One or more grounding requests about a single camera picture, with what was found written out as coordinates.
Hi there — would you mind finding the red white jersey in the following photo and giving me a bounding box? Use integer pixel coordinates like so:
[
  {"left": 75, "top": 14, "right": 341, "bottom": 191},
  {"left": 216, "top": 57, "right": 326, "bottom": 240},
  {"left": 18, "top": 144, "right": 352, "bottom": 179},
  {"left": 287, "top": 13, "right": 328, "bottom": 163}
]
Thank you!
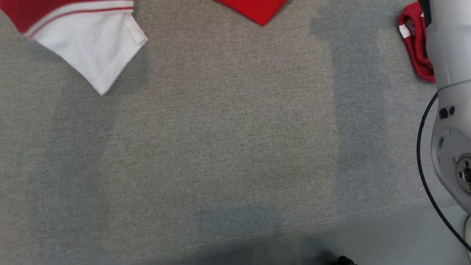
[{"left": 0, "top": 0, "right": 289, "bottom": 97}]

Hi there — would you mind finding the red shorts white stripe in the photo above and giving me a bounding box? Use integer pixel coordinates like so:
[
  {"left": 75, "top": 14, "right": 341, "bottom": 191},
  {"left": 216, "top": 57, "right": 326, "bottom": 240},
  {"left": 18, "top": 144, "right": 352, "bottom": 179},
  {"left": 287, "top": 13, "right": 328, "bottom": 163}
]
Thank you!
[{"left": 399, "top": 1, "right": 436, "bottom": 84}]

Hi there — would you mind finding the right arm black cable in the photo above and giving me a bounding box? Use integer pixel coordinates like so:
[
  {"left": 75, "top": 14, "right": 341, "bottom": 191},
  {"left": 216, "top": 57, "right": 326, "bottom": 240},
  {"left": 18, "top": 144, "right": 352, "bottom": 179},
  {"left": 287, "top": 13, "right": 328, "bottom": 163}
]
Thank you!
[{"left": 416, "top": 91, "right": 471, "bottom": 251}]

